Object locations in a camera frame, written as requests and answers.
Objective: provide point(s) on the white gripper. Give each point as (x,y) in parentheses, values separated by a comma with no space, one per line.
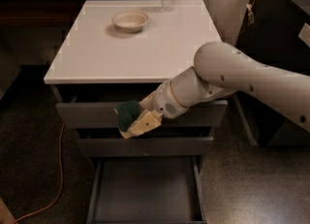
(164,100)

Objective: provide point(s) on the green and yellow sponge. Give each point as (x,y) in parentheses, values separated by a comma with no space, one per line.
(127,113)

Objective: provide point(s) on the grey bottom drawer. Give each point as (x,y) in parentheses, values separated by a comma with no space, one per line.
(147,190)

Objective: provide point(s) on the grey drawer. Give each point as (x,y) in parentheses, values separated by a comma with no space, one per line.
(94,108)
(167,141)
(147,190)

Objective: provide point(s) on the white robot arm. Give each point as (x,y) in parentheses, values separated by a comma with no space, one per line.
(220,70)

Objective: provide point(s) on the grey middle drawer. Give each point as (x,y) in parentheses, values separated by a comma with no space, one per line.
(167,141)

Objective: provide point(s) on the white top drawer cabinet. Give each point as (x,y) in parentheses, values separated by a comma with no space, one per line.
(98,55)

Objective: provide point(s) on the grey top drawer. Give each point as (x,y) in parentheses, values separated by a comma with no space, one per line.
(94,108)

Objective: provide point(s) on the white paper bowl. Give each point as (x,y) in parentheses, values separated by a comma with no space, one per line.
(130,22)

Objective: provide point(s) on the dark wooden bench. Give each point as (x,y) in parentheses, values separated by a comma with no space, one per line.
(39,13)

